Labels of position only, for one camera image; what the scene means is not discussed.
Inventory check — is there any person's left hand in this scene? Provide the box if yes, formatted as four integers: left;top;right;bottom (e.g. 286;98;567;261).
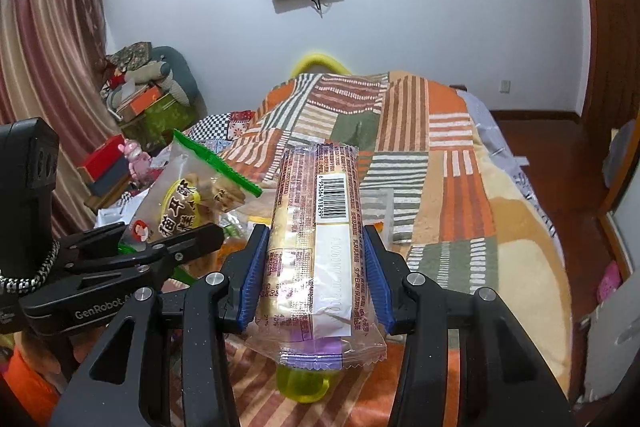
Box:
0;332;63;425

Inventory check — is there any yellow chair back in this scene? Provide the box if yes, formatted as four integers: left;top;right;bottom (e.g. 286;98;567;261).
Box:
291;52;351;78

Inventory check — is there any brown wooden door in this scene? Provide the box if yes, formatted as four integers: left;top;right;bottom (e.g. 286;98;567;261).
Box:
565;0;640;208

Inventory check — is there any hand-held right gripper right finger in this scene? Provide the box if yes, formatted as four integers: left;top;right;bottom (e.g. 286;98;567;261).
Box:
362;224;576;427

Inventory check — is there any green cardboard box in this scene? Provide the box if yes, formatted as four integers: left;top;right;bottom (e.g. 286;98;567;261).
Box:
120;94;196;140

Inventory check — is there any checkered patchwork quilt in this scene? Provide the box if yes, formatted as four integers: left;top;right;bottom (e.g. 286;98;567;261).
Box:
190;109;257;154

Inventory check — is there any pink slipper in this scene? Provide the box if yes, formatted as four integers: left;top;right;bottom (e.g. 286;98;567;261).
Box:
597;259;623;303

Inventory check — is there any striped brown curtain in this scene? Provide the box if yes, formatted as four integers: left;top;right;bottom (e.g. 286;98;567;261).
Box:
0;0;117;238

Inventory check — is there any green-edged clear snack bag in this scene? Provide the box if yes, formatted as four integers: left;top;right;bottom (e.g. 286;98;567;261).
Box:
118;129;263;258

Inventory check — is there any red box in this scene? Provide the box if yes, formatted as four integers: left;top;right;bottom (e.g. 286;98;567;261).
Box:
77;134;126;178

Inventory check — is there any grey plush toy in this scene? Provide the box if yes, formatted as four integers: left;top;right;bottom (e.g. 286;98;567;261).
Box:
107;46;203;108

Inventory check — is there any purple-ended long biscuit packet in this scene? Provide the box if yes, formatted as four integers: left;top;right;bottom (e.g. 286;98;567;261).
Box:
245;144;388;368

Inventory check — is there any black white braided cord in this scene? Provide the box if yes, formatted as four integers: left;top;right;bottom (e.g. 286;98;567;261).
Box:
0;239;62;295

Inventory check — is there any dark grey box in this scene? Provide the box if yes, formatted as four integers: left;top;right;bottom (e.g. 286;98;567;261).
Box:
85;154;133;198

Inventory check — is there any grey bed sheet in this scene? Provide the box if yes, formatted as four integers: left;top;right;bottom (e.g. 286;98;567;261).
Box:
450;84;558;238

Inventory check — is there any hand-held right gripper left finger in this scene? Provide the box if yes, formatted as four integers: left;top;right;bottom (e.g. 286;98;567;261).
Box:
47;223;273;427

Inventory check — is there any yellow-green jelly cup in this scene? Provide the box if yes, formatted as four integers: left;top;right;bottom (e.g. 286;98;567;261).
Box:
275;359;333;404

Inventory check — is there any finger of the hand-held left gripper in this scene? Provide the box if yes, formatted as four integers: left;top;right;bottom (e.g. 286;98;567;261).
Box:
52;222;127;260
75;223;226;280

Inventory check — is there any floral fabric bundle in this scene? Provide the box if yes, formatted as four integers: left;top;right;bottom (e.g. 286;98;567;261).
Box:
107;41;153;70

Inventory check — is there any orange striped patchwork blanket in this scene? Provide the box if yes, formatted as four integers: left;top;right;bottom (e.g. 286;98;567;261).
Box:
220;69;573;427

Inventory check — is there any white plastic bag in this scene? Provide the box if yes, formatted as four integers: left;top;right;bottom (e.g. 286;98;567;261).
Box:
95;192;151;229

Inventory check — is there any orange cardboard box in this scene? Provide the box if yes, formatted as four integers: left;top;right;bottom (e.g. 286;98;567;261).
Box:
117;86;166;120

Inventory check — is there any pink plush toy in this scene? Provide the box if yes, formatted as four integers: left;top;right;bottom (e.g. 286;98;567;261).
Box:
122;138;153;188

